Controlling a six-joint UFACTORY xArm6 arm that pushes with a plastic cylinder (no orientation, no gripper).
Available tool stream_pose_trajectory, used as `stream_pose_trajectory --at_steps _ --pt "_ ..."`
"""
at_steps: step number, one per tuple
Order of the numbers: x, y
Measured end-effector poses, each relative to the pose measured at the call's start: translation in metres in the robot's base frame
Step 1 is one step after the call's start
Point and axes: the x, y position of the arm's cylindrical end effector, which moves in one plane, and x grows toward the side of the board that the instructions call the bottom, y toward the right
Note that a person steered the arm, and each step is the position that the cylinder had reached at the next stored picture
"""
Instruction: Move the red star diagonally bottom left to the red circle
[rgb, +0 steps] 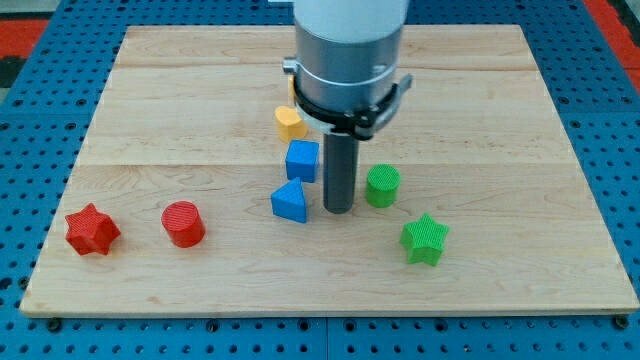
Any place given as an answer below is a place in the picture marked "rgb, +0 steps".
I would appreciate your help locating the blue triangle block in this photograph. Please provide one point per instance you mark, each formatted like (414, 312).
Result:
(289, 202)

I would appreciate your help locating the green star block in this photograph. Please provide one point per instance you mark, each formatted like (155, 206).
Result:
(424, 240)

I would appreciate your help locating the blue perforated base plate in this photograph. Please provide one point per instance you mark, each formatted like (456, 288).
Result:
(46, 113)

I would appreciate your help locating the yellow heart block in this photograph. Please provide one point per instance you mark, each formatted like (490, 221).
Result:
(290, 125)

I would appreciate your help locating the wooden board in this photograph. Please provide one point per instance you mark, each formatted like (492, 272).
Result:
(187, 115)

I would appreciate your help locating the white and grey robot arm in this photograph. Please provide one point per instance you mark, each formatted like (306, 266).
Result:
(344, 66)

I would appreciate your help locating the green cylinder block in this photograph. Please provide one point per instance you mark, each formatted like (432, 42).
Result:
(383, 181)

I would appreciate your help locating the red star block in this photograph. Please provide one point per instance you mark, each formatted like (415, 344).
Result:
(91, 231)

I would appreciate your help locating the blue cube block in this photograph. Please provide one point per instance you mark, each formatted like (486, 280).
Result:
(302, 160)

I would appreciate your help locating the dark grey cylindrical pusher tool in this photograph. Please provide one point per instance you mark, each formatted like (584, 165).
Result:
(340, 155)

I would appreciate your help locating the yellow block behind arm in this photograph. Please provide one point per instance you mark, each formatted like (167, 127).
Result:
(291, 90)

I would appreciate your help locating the red cylinder block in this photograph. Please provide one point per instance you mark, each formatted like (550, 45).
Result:
(183, 224)

